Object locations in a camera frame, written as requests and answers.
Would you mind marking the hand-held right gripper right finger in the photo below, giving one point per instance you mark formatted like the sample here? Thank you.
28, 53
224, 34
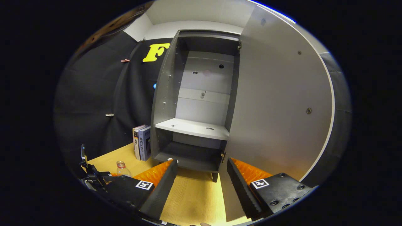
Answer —
241, 188

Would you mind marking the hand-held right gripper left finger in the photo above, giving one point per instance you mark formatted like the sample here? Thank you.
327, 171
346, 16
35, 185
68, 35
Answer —
160, 194

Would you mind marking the clear plastic bottle red label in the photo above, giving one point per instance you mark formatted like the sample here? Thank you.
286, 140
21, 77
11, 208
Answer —
123, 169

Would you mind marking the beige cabinet door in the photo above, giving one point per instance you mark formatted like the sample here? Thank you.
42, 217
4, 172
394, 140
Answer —
276, 103

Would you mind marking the dark grey cabinet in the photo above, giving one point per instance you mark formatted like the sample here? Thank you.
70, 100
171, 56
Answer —
165, 88

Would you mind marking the grey cabinet shelf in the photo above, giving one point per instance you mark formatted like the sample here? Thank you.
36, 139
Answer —
194, 127

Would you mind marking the metal cabinet hinge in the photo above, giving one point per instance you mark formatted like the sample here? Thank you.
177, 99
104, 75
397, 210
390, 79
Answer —
239, 45

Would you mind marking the blue-grey book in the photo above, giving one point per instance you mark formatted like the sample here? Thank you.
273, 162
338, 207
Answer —
145, 144

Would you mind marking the black backdrop cloth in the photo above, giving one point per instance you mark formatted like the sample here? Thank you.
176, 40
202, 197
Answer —
94, 94

